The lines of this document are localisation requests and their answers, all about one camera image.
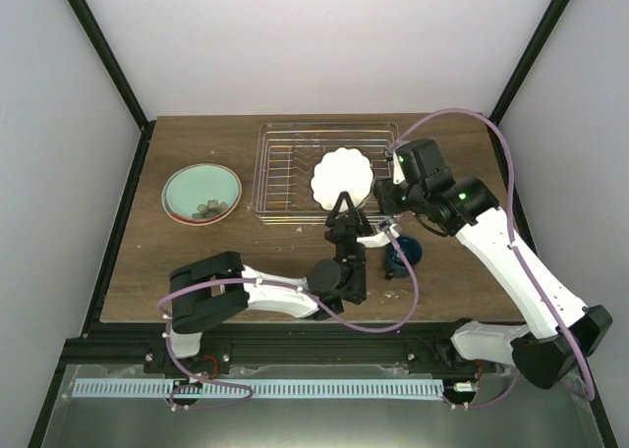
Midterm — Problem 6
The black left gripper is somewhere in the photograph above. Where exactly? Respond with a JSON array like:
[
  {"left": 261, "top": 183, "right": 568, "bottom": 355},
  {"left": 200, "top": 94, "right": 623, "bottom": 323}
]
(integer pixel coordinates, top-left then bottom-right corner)
[{"left": 324, "top": 192, "right": 372, "bottom": 298}]

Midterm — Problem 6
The white scalloped bowl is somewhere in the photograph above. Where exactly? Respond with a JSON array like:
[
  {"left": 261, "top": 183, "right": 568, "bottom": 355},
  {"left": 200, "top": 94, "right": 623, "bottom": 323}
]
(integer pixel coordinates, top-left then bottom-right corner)
[{"left": 310, "top": 147, "right": 374, "bottom": 211}]

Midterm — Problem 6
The metal wire dish rack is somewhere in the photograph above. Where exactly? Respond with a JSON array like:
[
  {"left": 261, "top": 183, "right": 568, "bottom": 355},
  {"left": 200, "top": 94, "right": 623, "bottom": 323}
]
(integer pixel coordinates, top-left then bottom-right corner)
[{"left": 252, "top": 122, "right": 398, "bottom": 225}]

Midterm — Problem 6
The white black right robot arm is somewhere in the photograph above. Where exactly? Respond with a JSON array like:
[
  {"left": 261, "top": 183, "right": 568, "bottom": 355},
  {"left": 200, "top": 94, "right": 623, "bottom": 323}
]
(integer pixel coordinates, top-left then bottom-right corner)
[{"left": 373, "top": 139, "right": 612, "bottom": 389}]

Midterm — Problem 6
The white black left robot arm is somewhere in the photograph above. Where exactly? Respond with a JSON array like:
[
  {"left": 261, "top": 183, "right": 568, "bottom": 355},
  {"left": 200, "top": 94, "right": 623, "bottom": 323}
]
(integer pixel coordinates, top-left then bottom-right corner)
[{"left": 165, "top": 192, "right": 372, "bottom": 373}]

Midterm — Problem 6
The dark blue mug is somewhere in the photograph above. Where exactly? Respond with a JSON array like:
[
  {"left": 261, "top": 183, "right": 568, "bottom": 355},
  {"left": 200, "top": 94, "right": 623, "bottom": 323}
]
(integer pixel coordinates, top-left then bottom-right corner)
[{"left": 382, "top": 235, "right": 423, "bottom": 281}]

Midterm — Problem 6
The light green round plate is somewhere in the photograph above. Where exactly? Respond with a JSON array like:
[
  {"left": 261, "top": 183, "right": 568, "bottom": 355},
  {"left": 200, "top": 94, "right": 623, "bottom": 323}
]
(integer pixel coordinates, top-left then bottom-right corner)
[{"left": 161, "top": 163, "right": 243, "bottom": 227}]

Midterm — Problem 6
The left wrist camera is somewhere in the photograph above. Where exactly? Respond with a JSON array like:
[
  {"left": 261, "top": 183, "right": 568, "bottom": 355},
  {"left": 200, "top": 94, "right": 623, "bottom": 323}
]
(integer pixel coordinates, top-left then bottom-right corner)
[{"left": 357, "top": 217, "right": 402, "bottom": 249}]

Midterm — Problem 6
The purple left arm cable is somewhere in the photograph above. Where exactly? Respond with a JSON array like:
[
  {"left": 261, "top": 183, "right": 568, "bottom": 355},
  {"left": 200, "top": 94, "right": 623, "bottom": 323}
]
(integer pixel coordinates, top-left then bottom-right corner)
[{"left": 157, "top": 226, "right": 420, "bottom": 413}]

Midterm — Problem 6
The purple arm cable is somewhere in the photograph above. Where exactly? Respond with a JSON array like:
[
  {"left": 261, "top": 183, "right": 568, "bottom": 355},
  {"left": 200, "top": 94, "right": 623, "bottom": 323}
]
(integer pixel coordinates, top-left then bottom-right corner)
[
  {"left": 387, "top": 107, "right": 596, "bottom": 410},
  {"left": 157, "top": 226, "right": 420, "bottom": 413}
]

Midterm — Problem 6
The black aluminium frame rail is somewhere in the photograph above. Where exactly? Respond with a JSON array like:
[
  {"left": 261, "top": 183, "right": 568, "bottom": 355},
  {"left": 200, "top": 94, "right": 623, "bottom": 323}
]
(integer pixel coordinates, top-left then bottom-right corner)
[{"left": 63, "top": 321, "right": 581, "bottom": 370}]

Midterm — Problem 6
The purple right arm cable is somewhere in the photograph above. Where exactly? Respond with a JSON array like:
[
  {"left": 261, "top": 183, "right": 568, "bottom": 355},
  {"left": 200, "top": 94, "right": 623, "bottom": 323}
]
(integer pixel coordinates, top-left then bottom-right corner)
[{"left": 387, "top": 107, "right": 596, "bottom": 410}]

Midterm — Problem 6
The right black frame post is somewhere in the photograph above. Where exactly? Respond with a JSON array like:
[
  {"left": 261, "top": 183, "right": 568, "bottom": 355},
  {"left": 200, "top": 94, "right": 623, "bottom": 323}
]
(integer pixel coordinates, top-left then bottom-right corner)
[{"left": 489, "top": 0, "right": 571, "bottom": 125}]

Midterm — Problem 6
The black frame post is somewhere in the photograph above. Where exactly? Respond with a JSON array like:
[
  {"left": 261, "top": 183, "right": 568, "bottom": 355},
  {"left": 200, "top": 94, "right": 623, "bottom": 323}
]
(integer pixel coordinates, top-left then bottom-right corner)
[
  {"left": 66, "top": 0, "right": 149, "bottom": 130},
  {"left": 489, "top": 0, "right": 571, "bottom": 125}
]

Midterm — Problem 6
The light blue slotted cable duct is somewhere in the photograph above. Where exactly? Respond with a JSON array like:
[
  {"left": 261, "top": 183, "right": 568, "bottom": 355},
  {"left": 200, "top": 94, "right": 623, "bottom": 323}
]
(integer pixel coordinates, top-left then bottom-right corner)
[{"left": 72, "top": 378, "right": 444, "bottom": 401}]

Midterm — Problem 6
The left black frame post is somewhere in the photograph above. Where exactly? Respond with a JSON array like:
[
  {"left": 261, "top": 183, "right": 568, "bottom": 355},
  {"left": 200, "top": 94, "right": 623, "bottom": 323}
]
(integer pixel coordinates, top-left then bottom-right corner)
[{"left": 66, "top": 0, "right": 149, "bottom": 130}]

